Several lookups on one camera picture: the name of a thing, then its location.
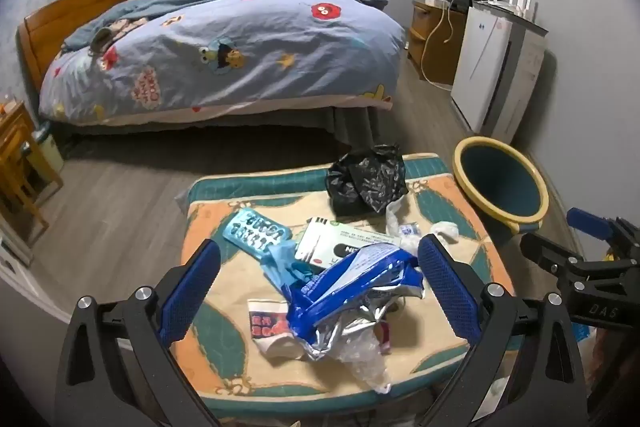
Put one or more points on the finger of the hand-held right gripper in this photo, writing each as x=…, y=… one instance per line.
x=545, y=252
x=587, y=221

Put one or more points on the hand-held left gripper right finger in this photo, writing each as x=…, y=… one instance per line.
x=450, y=292

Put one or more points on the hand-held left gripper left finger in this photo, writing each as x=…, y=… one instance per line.
x=192, y=292

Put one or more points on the yellow and teal bin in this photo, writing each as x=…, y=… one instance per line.
x=500, y=187

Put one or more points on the blue face mask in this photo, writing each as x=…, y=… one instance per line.
x=280, y=264

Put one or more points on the red and white paper packet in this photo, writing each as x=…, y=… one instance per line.
x=267, y=322

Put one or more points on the blue pill blister pack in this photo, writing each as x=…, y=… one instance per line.
x=255, y=232

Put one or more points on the clear crumpled plastic wrapper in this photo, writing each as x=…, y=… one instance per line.
x=367, y=357

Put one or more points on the blue and silver snack wrapper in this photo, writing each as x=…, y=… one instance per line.
x=340, y=287

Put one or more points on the white flat cardboard box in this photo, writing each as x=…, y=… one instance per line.
x=325, y=242

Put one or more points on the black plastic bag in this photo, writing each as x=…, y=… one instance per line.
x=365, y=179

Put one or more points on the white air purifier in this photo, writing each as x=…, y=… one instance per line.
x=480, y=67

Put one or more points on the pale green jug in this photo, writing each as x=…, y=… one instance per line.
x=47, y=149

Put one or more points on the wooden nightstand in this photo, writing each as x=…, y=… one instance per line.
x=15, y=157

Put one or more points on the wooden television cabinet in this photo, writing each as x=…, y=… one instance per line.
x=425, y=37

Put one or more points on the bed with cartoon duvet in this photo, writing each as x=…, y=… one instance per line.
x=250, y=32

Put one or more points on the small white box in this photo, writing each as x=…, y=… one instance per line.
x=435, y=1

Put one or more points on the small brown cloth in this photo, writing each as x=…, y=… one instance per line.
x=101, y=38

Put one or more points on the wooden bed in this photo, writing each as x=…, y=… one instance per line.
x=75, y=7

